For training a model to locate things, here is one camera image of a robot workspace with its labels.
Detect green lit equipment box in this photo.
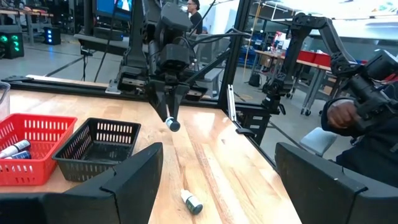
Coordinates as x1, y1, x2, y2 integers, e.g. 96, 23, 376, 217
0, 30, 25, 60

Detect black floor bag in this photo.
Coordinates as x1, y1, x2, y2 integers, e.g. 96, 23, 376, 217
248, 73, 261, 88

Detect black plastic basket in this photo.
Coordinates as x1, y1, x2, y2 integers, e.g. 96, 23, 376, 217
52, 117, 142, 183

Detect red storage bin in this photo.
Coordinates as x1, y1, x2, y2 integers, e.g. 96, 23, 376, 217
313, 52, 332, 68
297, 49, 315, 65

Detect black dropper bottle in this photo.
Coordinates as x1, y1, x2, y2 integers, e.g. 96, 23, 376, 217
0, 139, 32, 159
164, 116, 182, 133

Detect dark green dropper bottle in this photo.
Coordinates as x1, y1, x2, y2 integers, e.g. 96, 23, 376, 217
180, 189, 204, 215

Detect blue lit equipment box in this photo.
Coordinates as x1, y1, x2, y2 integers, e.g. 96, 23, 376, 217
43, 26, 62, 46

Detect grey chair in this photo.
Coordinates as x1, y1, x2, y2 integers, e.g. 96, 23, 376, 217
192, 34, 225, 98

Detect silver aluminium bar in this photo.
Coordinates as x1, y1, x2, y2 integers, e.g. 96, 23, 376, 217
226, 83, 238, 122

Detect black frame post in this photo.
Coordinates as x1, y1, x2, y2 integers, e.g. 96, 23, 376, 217
217, 0, 253, 111

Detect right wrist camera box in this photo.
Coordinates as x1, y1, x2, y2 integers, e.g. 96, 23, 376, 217
158, 43, 191, 72

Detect person's hand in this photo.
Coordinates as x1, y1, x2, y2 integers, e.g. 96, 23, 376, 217
326, 101, 361, 130

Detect clear plastic container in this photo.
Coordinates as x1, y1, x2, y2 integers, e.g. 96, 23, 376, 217
0, 81, 11, 121

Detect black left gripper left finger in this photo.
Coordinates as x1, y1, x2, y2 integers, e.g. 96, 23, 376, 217
0, 142, 164, 224

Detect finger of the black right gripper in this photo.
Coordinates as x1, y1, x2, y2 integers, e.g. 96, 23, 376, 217
150, 92, 170, 123
169, 85, 189, 121

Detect red plastic basket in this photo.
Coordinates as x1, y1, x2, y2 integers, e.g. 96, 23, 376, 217
0, 113, 78, 187

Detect grey stool seat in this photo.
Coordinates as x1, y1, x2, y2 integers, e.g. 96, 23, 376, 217
300, 126, 338, 158

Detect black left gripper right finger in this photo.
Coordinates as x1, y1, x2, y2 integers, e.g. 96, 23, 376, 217
275, 142, 398, 224

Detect blue lit monitor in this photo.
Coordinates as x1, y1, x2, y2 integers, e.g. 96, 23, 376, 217
93, 0, 134, 21

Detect person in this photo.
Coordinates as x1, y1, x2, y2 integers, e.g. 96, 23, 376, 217
320, 80, 398, 187
185, 0, 205, 35

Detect dark blue dropper bottle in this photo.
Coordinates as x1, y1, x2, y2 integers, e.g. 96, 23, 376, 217
4, 150, 32, 160

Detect wooden workbench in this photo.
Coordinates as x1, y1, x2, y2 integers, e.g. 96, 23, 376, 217
253, 49, 343, 116

